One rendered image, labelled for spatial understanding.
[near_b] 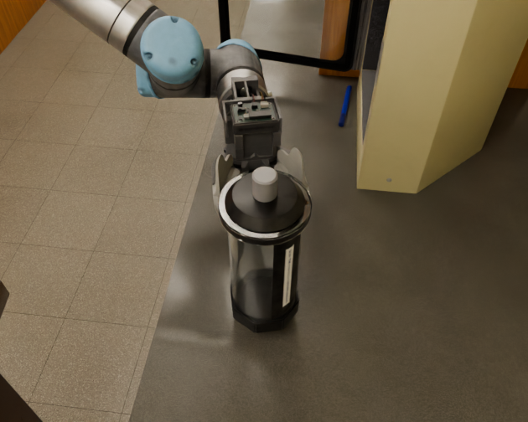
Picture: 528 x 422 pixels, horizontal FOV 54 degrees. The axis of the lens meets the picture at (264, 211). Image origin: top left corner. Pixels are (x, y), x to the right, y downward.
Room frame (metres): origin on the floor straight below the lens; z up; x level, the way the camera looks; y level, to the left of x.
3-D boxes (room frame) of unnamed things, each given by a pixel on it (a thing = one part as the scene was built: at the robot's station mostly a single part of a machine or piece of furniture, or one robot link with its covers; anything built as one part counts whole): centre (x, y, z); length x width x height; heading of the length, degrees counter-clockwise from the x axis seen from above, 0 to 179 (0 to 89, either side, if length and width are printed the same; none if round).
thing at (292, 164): (0.46, -0.04, 1.20); 0.09 x 0.03 x 0.06; 31
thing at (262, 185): (0.40, 0.00, 1.21); 0.09 x 0.09 x 0.07
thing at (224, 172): (0.44, 0.05, 1.20); 0.09 x 0.03 x 0.06; 164
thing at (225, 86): (0.63, 0.03, 1.18); 0.08 x 0.05 x 0.08; 98
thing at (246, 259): (0.40, 0.00, 1.09); 0.11 x 0.11 x 0.21
